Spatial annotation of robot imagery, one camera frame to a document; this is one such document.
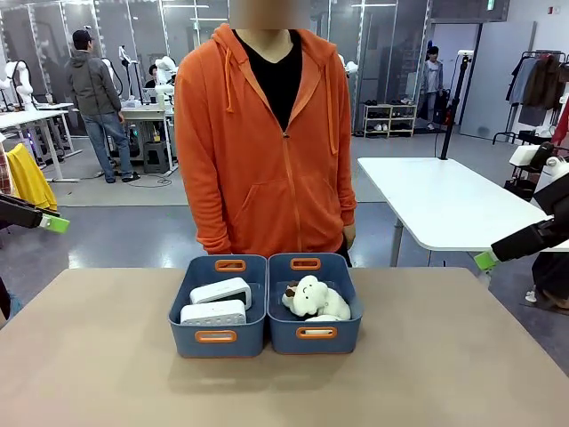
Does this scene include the wooden shoe rack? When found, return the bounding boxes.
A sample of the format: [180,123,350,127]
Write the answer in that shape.
[363,102,419,138]

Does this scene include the black utility cart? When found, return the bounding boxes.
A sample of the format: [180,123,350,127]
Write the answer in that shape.
[504,129,555,201]

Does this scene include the white digital clock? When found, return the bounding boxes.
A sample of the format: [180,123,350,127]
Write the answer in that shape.
[180,299,248,326]
[189,277,253,310]

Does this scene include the black tripod pole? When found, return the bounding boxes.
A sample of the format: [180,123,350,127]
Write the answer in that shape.
[439,51,473,161]

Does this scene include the person's left forearm orange sleeve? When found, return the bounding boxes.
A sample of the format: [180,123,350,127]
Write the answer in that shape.
[335,173,358,232]

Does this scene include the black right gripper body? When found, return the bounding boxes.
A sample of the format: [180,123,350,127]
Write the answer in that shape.
[532,174,569,221]

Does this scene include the white side table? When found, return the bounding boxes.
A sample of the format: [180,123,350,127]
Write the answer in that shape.
[357,157,569,268]

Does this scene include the white background humanoid robot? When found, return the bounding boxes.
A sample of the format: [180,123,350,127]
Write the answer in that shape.
[146,55,179,108]

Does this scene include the person in grey jacket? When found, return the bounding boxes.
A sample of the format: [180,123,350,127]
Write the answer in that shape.
[420,46,445,131]

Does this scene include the white background desk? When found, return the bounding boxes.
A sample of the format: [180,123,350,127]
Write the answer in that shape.
[0,102,82,183]

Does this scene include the man in grey hoodie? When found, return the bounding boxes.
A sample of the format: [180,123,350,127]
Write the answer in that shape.
[65,28,135,184]

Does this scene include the person's right forearm orange sleeve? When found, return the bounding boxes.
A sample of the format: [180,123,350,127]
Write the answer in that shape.
[185,181,237,255]

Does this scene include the white cloud plush toy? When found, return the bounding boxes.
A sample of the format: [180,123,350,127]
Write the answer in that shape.
[282,274,352,321]

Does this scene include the red garment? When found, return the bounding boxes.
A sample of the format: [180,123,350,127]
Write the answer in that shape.
[549,97,569,157]

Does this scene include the white background workbench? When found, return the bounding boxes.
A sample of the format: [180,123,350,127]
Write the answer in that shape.
[119,100,179,175]

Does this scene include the grey plastic stool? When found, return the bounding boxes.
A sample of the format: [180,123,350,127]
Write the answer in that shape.
[142,141,171,174]

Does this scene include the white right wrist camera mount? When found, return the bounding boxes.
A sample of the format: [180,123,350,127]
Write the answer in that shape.
[509,141,569,173]

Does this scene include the black clothes rack with garments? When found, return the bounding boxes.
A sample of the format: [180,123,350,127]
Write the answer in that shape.
[492,51,569,144]

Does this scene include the person in orange hoodie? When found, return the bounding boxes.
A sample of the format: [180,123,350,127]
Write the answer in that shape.
[173,21,359,268]

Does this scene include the blue basket orange handles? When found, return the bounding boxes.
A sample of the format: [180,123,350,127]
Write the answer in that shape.
[266,252,364,356]
[167,254,269,359]

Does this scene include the yellow cloth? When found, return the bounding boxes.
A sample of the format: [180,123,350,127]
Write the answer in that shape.
[6,142,58,211]

